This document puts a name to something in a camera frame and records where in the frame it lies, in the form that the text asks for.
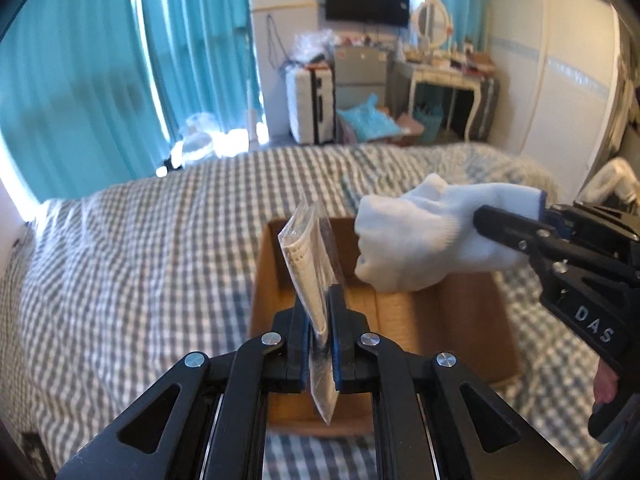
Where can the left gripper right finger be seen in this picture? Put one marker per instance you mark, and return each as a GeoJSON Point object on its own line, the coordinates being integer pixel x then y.
{"type": "Point", "coordinates": [433, 418]}

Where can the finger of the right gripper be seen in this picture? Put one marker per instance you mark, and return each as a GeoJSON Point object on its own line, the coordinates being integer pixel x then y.
{"type": "Point", "coordinates": [559, 216]}
{"type": "Point", "coordinates": [513, 231]}

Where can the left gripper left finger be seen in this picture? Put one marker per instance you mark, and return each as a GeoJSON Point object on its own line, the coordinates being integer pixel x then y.
{"type": "Point", "coordinates": [205, 418]}

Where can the brown cardboard box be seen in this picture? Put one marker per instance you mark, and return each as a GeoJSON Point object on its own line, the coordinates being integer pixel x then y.
{"type": "Point", "coordinates": [464, 314]}

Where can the packaged white face masks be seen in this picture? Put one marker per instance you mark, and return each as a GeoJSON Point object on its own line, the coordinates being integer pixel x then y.
{"type": "Point", "coordinates": [307, 246]}

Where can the person right hand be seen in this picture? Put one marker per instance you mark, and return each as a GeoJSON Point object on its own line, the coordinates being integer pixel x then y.
{"type": "Point", "coordinates": [605, 384]}

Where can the white dressing table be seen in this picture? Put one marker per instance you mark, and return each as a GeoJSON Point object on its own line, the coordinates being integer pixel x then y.
{"type": "Point", "coordinates": [405, 78]}

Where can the white wardrobe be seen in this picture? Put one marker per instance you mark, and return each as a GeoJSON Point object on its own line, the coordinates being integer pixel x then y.
{"type": "Point", "coordinates": [558, 64]}

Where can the checkered bed sheet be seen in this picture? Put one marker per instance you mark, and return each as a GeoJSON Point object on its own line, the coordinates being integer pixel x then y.
{"type": "Point", "coordinates": [102, 295]}

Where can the blue plastic bag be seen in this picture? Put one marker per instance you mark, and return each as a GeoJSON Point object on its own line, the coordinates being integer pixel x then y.
{"type": "Point", "coordinates": [368, 122]}

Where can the oval vanity mirror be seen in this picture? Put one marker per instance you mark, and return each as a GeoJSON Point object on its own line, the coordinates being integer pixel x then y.
{"type": "Point", "coordinates": [431, 23]}

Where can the grey cabinet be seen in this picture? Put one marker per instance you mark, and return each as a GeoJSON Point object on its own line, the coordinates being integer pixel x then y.
{"type": "Point", "coordinates": [359, 72]}

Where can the white suitcase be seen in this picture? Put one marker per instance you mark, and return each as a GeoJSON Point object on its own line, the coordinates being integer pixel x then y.
{"type": "Point", "coordinates": [310, 95]}

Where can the white plastic bags by window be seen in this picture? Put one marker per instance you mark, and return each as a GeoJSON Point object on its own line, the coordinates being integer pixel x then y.
{"type": "Point", "coordinates": [200, 138]}

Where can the left teal curtain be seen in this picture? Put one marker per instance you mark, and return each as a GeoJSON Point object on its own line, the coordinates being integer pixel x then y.
{"type": "Point", "coordinates": [77, 113]}

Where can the middle teal curtain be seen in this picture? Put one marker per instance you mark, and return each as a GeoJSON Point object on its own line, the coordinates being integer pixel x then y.
{"type": "Point", "coordinates": [202, 60]}

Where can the black wall television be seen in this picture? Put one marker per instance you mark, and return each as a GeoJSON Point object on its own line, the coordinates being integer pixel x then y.
{"type": "Point", "coordinates": [393, 13]}

